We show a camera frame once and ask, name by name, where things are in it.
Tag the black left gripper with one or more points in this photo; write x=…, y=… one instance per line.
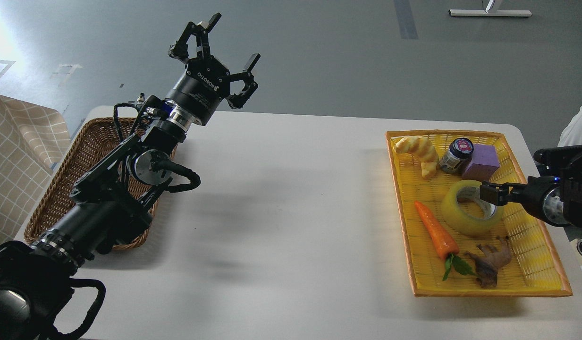
x=205, y=87

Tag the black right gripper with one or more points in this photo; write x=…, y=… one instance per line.
x=540, y=196

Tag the yellow tape roll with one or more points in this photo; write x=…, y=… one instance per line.
x=464, y=222

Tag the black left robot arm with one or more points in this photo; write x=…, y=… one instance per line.
x=40, y=298

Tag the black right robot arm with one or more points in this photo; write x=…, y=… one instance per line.
x=566, y=164

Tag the purple foam block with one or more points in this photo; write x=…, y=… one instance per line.
x=483, y=163

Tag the small dark glass jar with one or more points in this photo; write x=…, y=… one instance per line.
x=457, y=154

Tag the yellow plastic basket tray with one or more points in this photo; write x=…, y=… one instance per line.
x=535, y=269

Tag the orange toy carrot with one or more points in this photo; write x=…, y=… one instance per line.
x=444, y=244

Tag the toy bread croissant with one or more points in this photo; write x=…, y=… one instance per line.
x=423, y=149

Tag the person in white clothing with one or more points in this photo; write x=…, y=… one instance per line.
x=572, y=134

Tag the brown wicker basket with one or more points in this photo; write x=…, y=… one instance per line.
x=96, y=139

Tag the white metal stand base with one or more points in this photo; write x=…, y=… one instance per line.
x=491, y=9

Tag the beige checkered cloth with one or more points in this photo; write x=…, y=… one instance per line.
x=33, y=139

